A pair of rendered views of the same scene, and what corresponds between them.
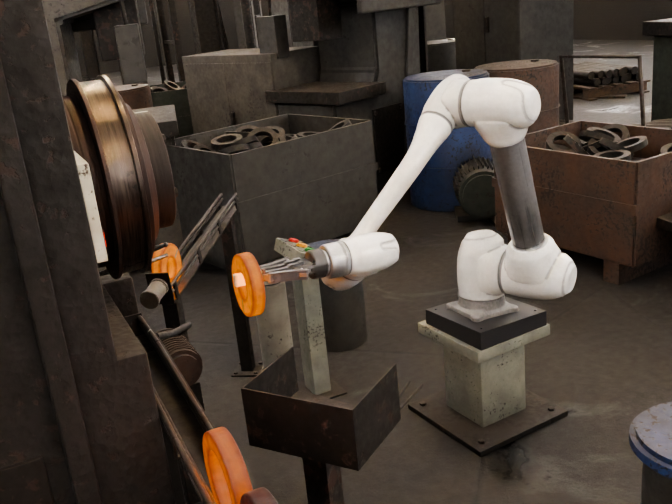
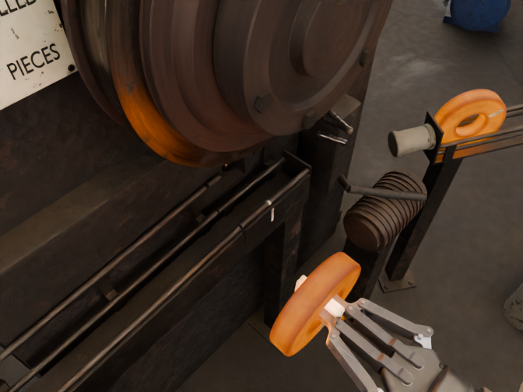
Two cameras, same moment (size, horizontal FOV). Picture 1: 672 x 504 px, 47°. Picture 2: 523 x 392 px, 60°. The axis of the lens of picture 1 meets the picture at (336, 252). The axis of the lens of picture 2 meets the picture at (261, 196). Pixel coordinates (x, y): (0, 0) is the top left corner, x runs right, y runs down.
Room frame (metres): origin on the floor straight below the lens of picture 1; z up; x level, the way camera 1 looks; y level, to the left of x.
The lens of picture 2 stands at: (1.59, 0.00, 1.40)
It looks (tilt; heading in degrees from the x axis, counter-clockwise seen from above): 51 degrees down; 68
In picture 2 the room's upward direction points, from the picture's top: straight up
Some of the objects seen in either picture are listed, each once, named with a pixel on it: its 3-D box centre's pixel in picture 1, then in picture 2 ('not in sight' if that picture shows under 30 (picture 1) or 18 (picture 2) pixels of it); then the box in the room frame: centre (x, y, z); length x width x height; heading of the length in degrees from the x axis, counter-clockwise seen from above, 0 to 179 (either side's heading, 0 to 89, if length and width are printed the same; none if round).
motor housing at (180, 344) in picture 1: (184, 415); (370, 251); (2.15, 0.53, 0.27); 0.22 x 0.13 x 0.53; 24
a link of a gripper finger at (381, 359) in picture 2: (283, 272); (368, 353); (1.78, 0.13, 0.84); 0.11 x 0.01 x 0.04; 116
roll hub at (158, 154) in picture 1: (150, 170); (317, 21); (1.83, 0.42, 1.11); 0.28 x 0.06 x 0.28; 24
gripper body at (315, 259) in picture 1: (306, 265); (422, 385); (1.82, 0.08, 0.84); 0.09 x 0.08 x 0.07; 115
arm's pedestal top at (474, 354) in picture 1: (482, 328); not in sight; (2.42, -0.48, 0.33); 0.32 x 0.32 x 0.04; 29
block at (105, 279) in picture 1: (118, 317); (325, 141); (2.00, 0.62, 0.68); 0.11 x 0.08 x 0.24; 114
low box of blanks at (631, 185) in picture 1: (604, 192); not in sight; (3.95, -1.46, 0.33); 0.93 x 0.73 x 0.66; 31
